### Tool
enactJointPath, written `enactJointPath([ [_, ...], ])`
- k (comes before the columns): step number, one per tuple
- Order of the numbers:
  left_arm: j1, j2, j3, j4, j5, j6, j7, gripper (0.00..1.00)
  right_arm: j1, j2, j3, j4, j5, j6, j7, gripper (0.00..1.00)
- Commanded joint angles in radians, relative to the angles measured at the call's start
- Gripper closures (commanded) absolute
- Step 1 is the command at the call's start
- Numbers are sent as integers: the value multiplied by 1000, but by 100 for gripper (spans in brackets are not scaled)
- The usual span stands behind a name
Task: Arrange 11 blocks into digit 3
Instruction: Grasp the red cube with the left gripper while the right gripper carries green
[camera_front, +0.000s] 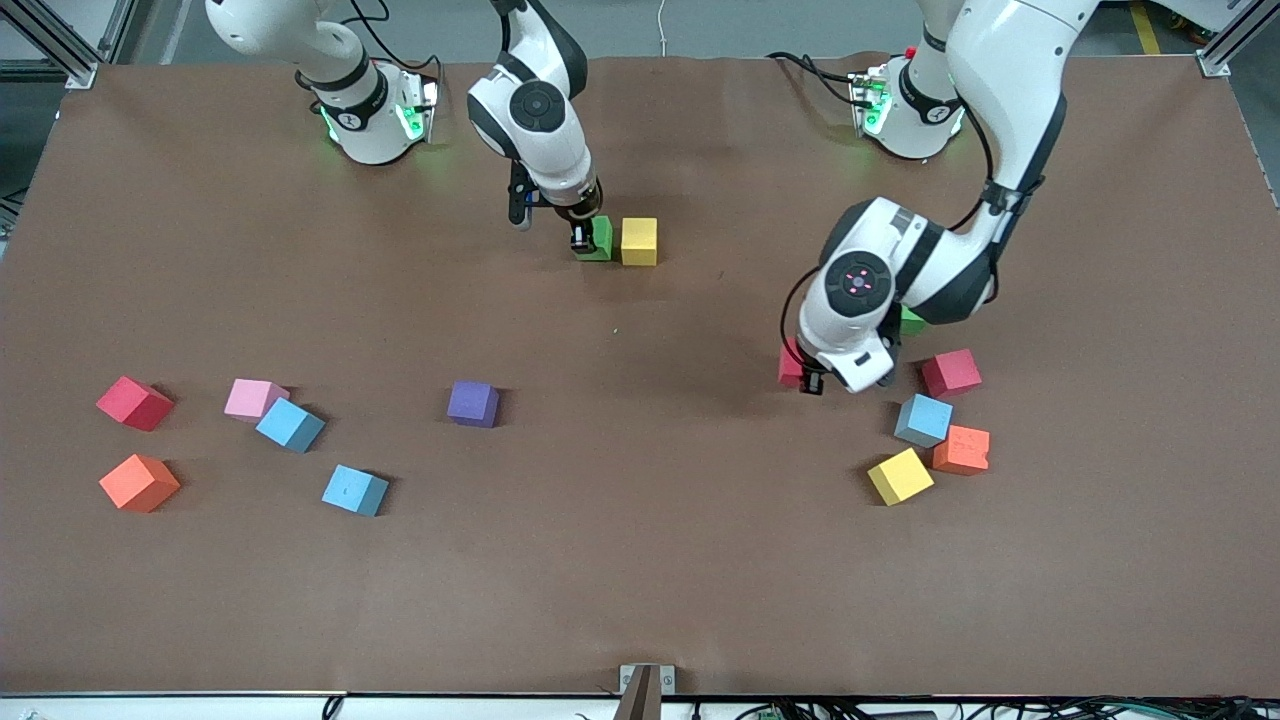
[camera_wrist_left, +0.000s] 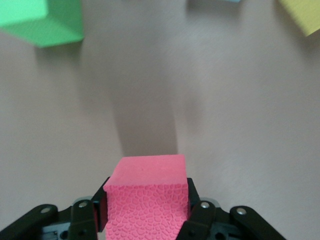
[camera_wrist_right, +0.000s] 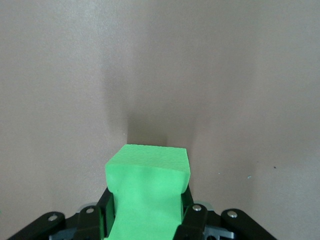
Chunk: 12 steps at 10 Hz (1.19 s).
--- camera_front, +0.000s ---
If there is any yellow foam cube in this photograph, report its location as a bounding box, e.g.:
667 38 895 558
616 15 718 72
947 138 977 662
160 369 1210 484
620 217 659 268
867 447 936 507

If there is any purple foam cube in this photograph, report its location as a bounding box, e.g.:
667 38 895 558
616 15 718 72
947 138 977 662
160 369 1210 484
447 380 500 429

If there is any light blue foam cube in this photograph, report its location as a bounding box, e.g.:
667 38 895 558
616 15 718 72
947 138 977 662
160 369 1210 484
893 393 954 449
321 464 390 518
255 398 326 454

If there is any chipped orange foam cube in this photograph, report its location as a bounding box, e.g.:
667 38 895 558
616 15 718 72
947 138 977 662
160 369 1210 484
932 425 992 477

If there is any metal base connector plate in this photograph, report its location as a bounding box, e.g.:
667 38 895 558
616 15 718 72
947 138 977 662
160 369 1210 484
395 70 442 143

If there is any brown table cover sheet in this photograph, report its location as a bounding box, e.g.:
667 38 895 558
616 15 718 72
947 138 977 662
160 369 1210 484
0 55 1280 698

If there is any pink foam cube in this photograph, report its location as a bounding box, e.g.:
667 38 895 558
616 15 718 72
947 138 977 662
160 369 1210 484
224 378 291 424

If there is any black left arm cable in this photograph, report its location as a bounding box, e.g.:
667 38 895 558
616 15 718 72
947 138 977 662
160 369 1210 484
780 95 1046 351

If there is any black right base cable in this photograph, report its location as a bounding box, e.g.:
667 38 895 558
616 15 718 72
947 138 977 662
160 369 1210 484
345 0 446 111

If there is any black base cable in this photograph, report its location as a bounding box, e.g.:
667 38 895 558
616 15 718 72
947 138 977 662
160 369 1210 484
766 50 863 109
345 0 446 111

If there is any black left base cable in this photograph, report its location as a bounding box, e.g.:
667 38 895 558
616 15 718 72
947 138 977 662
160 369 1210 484
766 50 863 109

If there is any grey camera pole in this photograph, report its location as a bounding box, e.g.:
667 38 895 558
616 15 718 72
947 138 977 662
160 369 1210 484
612 667 663 720

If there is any aluminium frame post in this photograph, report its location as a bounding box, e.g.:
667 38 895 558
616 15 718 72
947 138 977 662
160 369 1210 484
1195 0 1280 79
0 0 136 91

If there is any white table edge rail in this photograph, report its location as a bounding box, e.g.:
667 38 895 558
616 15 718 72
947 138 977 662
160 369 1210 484
0 690 1280 720

